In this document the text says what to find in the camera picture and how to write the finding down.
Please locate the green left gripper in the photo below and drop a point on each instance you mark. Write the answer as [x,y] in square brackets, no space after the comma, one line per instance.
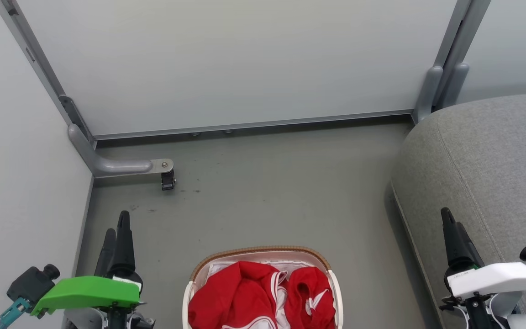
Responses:
[89,292]

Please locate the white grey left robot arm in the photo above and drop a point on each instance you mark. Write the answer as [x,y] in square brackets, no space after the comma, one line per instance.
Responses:
[85,320]

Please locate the grey partition corner posts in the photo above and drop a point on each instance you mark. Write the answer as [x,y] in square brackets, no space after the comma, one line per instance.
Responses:
[441,87]

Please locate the red basketball shorts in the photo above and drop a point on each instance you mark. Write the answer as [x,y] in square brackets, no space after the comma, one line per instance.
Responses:
[311,297]

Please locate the brown rimmed laundry basket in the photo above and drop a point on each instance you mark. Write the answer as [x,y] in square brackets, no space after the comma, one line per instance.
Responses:
[263,251]

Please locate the grey fabric sofa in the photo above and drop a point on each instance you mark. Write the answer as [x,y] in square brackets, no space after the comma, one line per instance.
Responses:
[486,173]

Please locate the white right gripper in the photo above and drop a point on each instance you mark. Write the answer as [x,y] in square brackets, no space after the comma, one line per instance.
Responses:
[496,276]

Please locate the grey partition support foot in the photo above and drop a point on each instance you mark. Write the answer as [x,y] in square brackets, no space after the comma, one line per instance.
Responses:
[117,166]

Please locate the black caster wheel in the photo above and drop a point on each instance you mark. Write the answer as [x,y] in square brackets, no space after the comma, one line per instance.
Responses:
[168,180]

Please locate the teal left camera connector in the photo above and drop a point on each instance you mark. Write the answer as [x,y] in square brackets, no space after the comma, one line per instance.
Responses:
[12,313]

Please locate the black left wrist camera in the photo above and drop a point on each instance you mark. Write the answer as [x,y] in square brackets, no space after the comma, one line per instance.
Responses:
[30,283]

